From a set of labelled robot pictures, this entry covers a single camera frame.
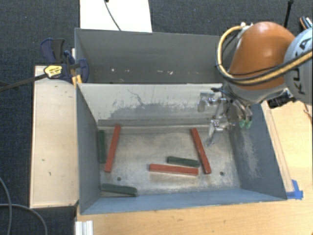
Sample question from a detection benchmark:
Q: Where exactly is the dark green flat block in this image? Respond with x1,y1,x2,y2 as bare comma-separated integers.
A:
166,156,201,168
97,129,108,164
100,183,138,197

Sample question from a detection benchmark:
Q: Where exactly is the red-brown flat block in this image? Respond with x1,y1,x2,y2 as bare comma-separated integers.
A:
149,163,200,177
190,127,212,175
104,124,122,174

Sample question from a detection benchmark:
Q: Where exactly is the black cylinder on white bracket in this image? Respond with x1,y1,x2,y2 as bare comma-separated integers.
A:
267,89,295,109

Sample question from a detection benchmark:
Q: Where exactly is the grey metal bin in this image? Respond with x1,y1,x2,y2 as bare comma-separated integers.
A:
74,27,288,216

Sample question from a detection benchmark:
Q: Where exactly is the pale wood board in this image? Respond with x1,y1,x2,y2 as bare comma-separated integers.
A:
29,65,80,209

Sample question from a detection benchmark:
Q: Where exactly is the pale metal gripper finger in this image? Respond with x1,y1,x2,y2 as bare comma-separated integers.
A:
203,119,224,147
197,92,217,113

